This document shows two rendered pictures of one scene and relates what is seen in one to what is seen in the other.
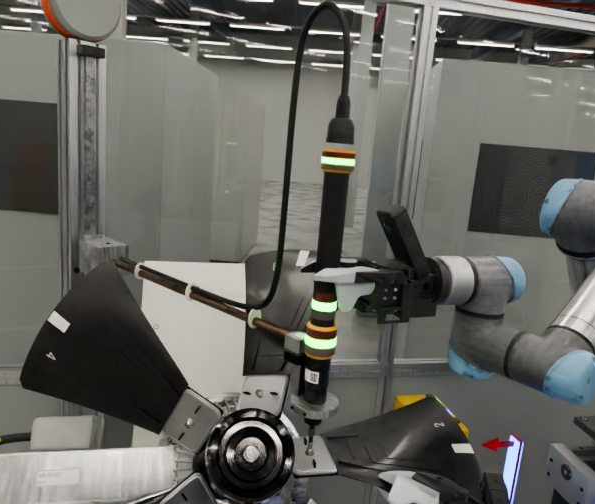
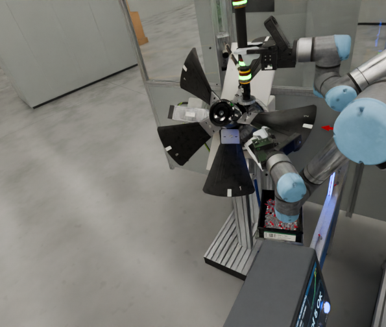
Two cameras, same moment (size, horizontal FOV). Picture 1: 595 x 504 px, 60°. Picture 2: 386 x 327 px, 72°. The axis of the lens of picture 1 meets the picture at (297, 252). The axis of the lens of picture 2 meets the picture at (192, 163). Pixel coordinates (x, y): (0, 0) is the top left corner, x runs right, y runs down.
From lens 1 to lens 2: 0.70 m
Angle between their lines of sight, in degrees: 54
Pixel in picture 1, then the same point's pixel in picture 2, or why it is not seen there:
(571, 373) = (330, 95)
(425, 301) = (288, 60)
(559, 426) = not seen: outside the picture
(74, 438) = (197, 104)
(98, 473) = (199, 115)
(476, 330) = (318, 74)
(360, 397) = not seen: hidden behind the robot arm
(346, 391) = not seen: hidden behind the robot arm
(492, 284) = (323, 51)
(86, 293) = (189, 58)
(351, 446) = (262, 117)
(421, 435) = (294, 118)
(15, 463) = (181, 109)
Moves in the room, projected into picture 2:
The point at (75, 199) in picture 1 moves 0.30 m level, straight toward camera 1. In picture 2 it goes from (214, 17) to (194, 32)
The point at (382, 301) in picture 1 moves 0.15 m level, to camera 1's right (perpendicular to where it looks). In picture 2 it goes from (265, 61) to (305, 65)
